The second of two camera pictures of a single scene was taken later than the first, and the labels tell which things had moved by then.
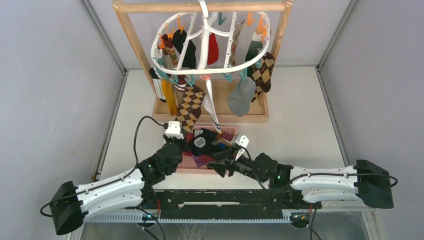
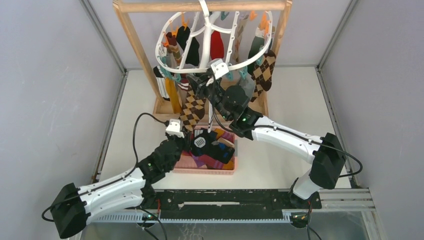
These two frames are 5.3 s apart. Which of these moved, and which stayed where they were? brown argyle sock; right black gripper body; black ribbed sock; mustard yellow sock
Moved: mustard yellow sock; right black gripper body
Stayed: brown argyle sock; black ribbed sock
